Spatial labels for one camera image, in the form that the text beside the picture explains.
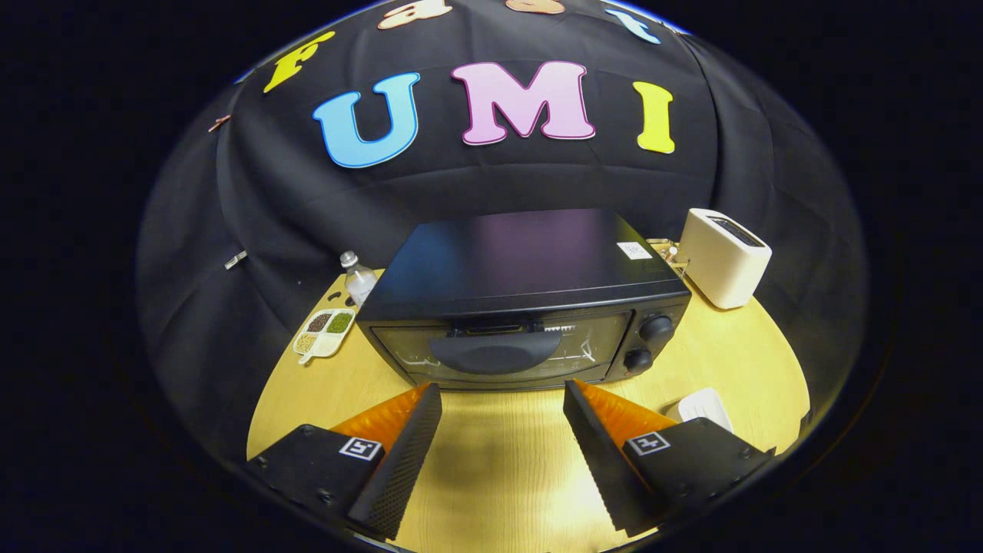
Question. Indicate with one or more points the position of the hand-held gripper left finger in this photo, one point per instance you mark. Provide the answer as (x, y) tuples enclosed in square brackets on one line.
[(403, 461)]

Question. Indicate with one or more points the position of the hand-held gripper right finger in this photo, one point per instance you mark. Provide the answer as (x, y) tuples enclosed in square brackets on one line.
[(599, 461)]

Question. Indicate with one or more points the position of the black toaster oven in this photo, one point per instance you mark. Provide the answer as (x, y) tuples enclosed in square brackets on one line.
[(522, 261)]

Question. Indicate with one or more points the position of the white bread toaster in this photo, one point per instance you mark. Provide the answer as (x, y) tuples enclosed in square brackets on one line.
[(718, 265)]

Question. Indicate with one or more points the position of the small white plate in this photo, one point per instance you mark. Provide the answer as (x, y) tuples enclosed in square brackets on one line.
[(703, 405)]

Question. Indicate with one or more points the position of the white divided grain tray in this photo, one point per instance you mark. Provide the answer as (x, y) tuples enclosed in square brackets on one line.
[(322, 338)]

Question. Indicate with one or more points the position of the clear plastic bottle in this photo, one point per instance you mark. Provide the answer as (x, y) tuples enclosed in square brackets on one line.
[(359, 283)]

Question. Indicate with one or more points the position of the silver metal clip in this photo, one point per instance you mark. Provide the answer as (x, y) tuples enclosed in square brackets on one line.
[(236, 259)]

